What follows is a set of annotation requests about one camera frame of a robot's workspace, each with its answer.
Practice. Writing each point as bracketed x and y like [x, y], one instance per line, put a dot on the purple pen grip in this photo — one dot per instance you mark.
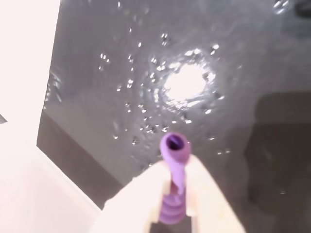
[173, 155]

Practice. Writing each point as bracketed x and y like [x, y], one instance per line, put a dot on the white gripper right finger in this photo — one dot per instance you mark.
[209, 201]

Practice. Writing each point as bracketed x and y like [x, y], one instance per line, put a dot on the black table mat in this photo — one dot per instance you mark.
[170, 72]

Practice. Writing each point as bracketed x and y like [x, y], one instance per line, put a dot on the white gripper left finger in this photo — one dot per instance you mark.
[136, 201]

